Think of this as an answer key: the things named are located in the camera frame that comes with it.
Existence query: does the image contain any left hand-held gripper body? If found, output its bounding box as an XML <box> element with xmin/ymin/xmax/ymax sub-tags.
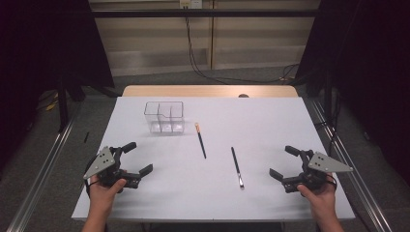
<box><xmin>82</xmin><ymin>145</ymin><xmax>143</xmax><ymax>194</ymax></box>

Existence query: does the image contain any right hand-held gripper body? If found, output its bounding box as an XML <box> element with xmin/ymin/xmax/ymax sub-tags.
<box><xmin>279</xmin><ymin>149</ymin><xmax>354</xmax><ymax>194</ymax></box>

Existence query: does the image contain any black pen with silver end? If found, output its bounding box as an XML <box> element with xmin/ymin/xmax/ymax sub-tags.
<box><xmin>230</xmin><ymin>146</ymin><xmax>246</xmax><ymax>191</ymax></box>

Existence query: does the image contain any clear plastic pen holder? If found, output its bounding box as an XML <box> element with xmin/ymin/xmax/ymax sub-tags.
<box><xmin>143</xmin><ymin>101</ymin><xmax>186</xmax><ymax>135</ymax></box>

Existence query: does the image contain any black pencil with orange end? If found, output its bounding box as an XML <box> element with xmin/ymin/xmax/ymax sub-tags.
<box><xmin>194</xmin><ymin>122</ymin><xmax>208</xmax><ymax>160</ymax></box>

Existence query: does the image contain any person's right hand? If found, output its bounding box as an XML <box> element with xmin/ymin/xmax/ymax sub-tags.
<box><xmin>296</xmin><ymin>173</ymin><xmax>338</xmax><ymax>218</ymax></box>

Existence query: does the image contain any person's left hand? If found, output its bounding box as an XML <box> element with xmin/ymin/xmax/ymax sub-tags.
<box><xmin>87</xmin><ymin>178</ymin><xmax>128</xmax><ymax>217</ymax></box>

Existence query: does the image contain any dark curtain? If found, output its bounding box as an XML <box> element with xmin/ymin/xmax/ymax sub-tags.
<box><xmin>294</xmin><ymin>0</ymin><xmax>410</xmax><ymax>187</ymax></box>
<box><xmin>0</xmin><ymin>0</ymin><xmax>115</xmax><ymax>175</ymax></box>

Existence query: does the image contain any black horizontal bar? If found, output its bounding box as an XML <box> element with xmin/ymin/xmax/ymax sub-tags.
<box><xmin>91</xmin><ymin>9</ymin><xmax>322</xmax><ymax>18</ymax></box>

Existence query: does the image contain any metal floor rail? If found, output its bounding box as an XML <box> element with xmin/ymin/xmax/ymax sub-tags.
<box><xmin>6</xmin><ymin>96</ymin><xmax>85</xmax><ymax>232</ymax></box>
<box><xmin>307</xmin><ymin>96</ymin><xmax>395</xmax><ymax>232</ymax></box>

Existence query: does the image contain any black stand post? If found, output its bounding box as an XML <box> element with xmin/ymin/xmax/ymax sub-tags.
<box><xmin>323</xmin><ymin>71</ymin><xmax>334</xmax><ymax>124</ymax></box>
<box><xmin>57</xmin><ymin>75</ymin><xmax>71</xmax><ymax>133</ymax></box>

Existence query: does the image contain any black wall cable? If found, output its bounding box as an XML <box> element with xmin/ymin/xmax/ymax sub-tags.
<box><xmin>184</xmin><ymin>6</ymin><xmax>301</xmax><ymax>85</ymax></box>

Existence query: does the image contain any white wall socket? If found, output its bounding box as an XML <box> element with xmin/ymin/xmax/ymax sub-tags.
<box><xmin>179</xmin><ymin>0</ymin><xmax>203</xmax><ymax>10</ymax></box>

